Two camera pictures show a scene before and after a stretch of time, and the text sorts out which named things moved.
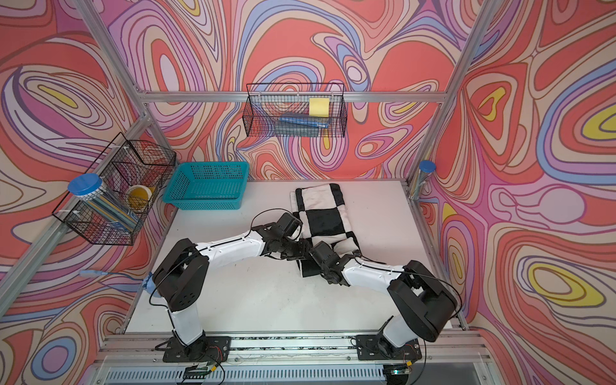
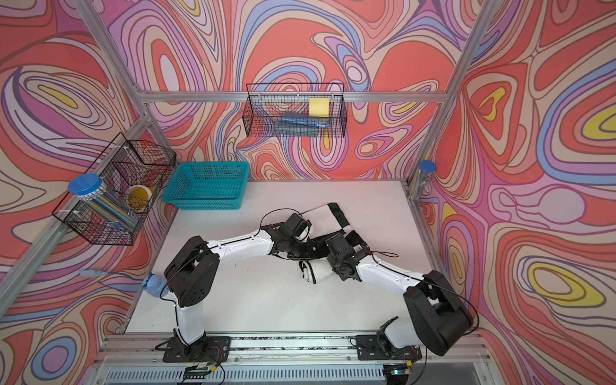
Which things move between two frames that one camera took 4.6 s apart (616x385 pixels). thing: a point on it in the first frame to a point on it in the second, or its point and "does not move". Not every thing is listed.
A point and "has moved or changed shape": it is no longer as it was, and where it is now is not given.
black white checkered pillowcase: x=323 y=217 has moved or changed shape
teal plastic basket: x=208 y=185 does not move
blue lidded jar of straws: x=89 y=188 does not move
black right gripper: x=329 y=280 to x=331 y=260
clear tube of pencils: x=425 y=168 does not move
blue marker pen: x=304 y=122 does not move
